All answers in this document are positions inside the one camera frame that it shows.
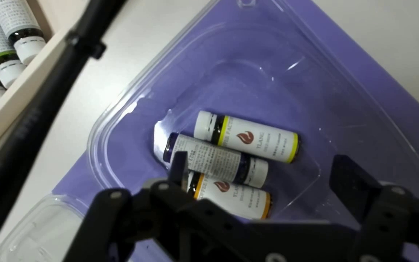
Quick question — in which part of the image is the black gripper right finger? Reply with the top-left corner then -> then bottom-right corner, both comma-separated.
327,154 -> 383,226

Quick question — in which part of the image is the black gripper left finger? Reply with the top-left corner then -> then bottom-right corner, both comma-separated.
169,150 -> 190,192

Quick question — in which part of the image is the white bottle orange band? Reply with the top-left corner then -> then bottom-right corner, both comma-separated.
182,169 -> 273,221

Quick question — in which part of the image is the white bottle navy band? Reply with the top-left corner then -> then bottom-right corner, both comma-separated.
151,121 -> 271,189

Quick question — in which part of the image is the white bottle yellow band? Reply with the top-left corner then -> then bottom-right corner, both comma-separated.
192,109 -> 301,165

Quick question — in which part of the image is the clear plastic container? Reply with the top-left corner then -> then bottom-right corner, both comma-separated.
86,0 -> 419,230

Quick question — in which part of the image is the light wooden tray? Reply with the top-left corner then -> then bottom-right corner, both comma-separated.
0,0 -> 68,166

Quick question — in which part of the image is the white bottle black band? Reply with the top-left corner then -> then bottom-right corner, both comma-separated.
0,0 -> 48,67

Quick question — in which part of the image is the purple mat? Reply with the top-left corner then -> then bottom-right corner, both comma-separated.
51,0 -> 419,262

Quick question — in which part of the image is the clear plastic lid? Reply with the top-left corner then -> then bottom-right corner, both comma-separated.
0,194 -> 87,262

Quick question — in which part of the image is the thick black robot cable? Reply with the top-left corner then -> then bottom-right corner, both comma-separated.
0,0 -> 128,245

